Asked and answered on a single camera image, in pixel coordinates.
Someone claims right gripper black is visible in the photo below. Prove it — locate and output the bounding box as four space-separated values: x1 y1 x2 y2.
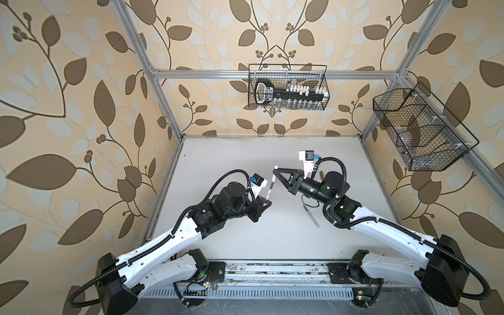
274 168 332 208

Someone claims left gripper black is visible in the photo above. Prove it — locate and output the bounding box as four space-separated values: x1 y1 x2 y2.
223 190 274 223

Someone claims pink fountain pen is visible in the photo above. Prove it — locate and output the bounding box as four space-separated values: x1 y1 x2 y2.
266 175 276 200

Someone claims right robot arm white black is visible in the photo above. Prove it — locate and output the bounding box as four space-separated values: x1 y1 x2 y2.
273 156 492 307

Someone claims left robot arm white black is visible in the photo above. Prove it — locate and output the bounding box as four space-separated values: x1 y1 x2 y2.
66 170 272 314

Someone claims black socket holder tool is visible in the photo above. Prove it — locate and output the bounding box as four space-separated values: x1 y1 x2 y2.
252 79 329 105

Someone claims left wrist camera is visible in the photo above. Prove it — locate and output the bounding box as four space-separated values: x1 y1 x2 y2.
249 173 268 199

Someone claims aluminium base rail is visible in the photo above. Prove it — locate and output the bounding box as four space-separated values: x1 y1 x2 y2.
113 259 414 302

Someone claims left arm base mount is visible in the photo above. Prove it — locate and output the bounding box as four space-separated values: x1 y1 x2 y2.
182 261 227 284

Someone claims rear wire basket black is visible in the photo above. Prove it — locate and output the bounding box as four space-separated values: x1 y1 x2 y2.
248 63 330 111

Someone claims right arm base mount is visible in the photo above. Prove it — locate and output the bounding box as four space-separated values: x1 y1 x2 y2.
328 262 383 285

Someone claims side wire basket black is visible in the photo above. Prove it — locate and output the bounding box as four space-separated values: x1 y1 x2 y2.
373 81 480 171

